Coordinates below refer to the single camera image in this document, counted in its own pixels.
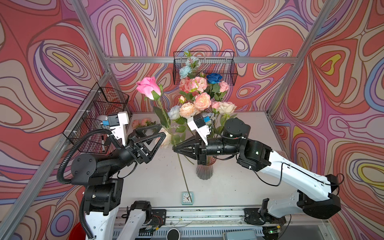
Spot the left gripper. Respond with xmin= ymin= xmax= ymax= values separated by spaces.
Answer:
xmin=102 ymin=127 xmax=164 ymax=183

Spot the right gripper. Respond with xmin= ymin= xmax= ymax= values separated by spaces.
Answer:
xmin=174 ymin=134 xmax=243 ymax=166

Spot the pale pink rose stem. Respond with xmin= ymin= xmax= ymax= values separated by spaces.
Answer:
xmin=160 ymin=128 xmax=186 ymax=148

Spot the pink double peony stem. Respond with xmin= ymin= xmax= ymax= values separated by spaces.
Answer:
xmin=132 ymin=118 xmax=156 ymax=129

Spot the pink glass vase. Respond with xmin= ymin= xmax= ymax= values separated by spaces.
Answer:
xmin=196 ymin=156 xmax=216 ymax=180

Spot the cream peony flower stem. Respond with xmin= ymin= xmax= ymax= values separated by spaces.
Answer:
xmin=180 ymin=100 xmax=201 ymax=119

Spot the pink peony flower stem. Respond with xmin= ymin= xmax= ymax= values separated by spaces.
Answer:
xmin=194 ymin=93 xmax=212 ymax=111

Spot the small pink rose stem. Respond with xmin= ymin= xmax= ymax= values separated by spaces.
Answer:
xmin=211 ymin=101 xmax=221 ymax=112

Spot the cream white rose stem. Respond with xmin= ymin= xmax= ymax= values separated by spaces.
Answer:
xmin=215 ymin=102 xmax=237 ymax=135

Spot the magenta rose stem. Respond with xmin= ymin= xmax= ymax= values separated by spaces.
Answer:
xmin=135 ymin=76 xmax=193 ymax=202

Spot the red pink rose stem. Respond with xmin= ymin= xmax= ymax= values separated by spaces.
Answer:
xmin=179 ymin=78 xmax=189 ymax=93

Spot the large peach rose stem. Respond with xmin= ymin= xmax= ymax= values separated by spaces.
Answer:
xmin=183 ymin=77 xmax=208 ymax=94

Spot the blue rose stem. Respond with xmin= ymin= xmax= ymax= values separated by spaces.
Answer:
xmin=207 ymin=73 xmax=223 ymax=93

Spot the pale blue flower stem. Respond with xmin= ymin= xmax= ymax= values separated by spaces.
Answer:
xmin=179 ymin=51 xmax=201 ymax=79

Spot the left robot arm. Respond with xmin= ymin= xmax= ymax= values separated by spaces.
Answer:
xmin=57 ymin=124 xmax=166 ymax=240

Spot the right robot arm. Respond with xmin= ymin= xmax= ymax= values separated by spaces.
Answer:
xmin=173 ymin=117 xmax=342 ymax=225

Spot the white bowl in basket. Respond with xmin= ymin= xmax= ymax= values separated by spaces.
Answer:
xmin=96 ymin=115 xmax=108 ymax=122

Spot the small teal clock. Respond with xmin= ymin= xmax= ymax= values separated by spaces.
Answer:
xmin=181 ymin=192 xmax=195 ymax=206

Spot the black white round cup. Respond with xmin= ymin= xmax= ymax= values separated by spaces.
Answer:
xmin=166 ymin=228 xmax=181 ymax=240

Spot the grey box at bottom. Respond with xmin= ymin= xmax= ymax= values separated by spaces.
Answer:
xmin=223 ymin=230 xmax=257 ymax=240

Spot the red bucket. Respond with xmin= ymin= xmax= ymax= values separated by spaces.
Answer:
xmin=68 ymin=223 xmax=87 ymax=240

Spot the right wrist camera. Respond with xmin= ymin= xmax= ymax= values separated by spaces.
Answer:
xmin=187 ymin=114 xmax=211 ymax=145

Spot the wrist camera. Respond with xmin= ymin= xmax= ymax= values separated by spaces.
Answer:
xmin=101 ymin=110 xmax=130 ymax=147
xmin=187 ymin=114 xmax=211 ymax=145

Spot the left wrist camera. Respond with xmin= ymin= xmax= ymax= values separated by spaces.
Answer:
xmin=101 ymin=110 xmax=130 ymax=147

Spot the black wire basket left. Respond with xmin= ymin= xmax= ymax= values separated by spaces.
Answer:
xmin=63 ymin=83 xmax=129 ymax=155

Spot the black wire basket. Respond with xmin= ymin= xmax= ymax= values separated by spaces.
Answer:
xmin=63 ymin=83 xmax=129 ymax=155
xmin=173 ymin=50 xmax=238 ymax=86

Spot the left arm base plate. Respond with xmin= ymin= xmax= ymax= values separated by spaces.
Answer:
xmin=131 ymin=208 xmax=167 ymax=227

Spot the aluminium mounting rail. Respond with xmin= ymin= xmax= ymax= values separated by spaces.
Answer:
xmin=113 ymin=205 xmax=328 ymax=229

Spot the black wire basket back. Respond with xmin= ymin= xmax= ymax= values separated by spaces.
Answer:
xmin=173 ymin=50 xmax=238 ymax=86

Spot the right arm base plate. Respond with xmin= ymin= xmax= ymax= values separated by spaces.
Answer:
xmin=244 ymin=208 xmax=287 ymax=226

